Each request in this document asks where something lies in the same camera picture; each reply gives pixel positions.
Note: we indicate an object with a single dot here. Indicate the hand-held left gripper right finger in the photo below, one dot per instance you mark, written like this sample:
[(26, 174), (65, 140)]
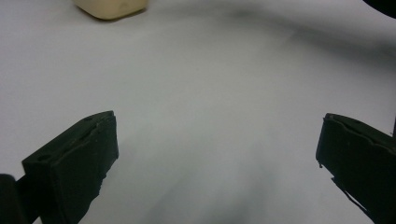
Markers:
[(361, 155)]

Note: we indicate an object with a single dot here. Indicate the cream square cup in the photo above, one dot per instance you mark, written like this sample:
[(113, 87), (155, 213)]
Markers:
[(109, 7)]

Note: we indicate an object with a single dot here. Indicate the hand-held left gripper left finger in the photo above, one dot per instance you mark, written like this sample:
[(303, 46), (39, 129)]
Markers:
[(68, 168)]

